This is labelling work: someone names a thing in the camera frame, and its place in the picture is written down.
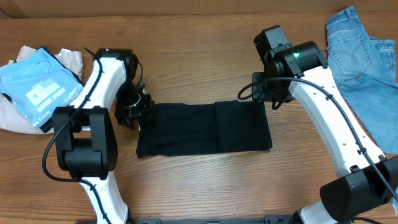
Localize black t-shirt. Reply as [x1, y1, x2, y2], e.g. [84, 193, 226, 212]
[136, 101, 272, 158]

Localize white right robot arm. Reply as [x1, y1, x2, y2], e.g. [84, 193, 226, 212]
[252, 26, 397, 223]

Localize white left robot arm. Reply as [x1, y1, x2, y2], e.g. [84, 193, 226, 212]
[42, 49, 154, 223]

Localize light blue printed t-shirt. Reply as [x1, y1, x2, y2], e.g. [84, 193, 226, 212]
[1, 47, 83, 129]

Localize blue denim jeans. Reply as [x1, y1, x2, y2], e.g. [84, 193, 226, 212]
[325, 6, 398, 215]

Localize pale pink folded garment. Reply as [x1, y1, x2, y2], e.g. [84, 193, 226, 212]
[1, 46, 83, 134]

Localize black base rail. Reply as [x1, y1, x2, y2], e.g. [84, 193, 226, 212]
[127, 215, 294, 224]

